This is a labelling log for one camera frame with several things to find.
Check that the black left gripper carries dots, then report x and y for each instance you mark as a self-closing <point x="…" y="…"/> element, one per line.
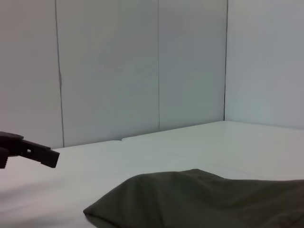
<point x="10" y="145"/>

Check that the dark green t-shirt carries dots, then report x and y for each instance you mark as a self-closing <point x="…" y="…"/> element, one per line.
<point x="202" y="202"/>

